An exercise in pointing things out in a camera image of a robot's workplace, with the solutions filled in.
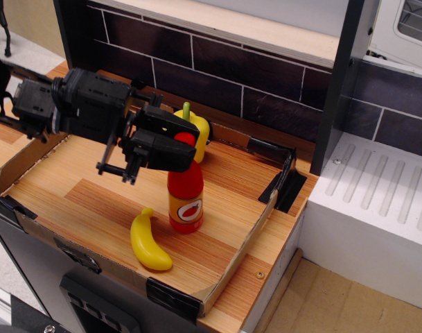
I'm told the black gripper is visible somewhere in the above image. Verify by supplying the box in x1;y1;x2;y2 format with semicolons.
53;68;200;184

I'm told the red hot sauce bottle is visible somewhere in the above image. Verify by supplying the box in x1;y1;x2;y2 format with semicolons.
167;132;204;234

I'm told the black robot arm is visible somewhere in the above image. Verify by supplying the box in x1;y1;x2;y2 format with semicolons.
0;59;200;183

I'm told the cardboard fence with black tape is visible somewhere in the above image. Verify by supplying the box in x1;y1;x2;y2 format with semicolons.
0;123;315;325

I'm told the yellow toy bell pepper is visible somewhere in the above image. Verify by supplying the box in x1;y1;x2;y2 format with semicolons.
174;101;210;163

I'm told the yellow toy banana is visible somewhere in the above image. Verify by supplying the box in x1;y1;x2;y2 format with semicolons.
130;207;173;271

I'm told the black left cabinet panel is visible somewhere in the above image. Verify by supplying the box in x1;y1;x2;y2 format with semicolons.
53;0;100;72

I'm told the black oven control panel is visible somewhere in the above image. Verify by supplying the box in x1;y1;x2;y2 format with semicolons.
59;273;142;333

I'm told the light wooden shelf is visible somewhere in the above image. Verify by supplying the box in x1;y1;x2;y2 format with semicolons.
99;1;340;69

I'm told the white ribbed sink drainboard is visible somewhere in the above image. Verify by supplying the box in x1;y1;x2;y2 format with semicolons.
299;134;422;309

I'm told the white appliance with window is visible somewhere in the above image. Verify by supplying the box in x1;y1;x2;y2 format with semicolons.
369;0;422;69

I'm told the black vertical cabinet post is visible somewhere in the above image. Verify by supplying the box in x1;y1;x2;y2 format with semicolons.
310;0;380;176

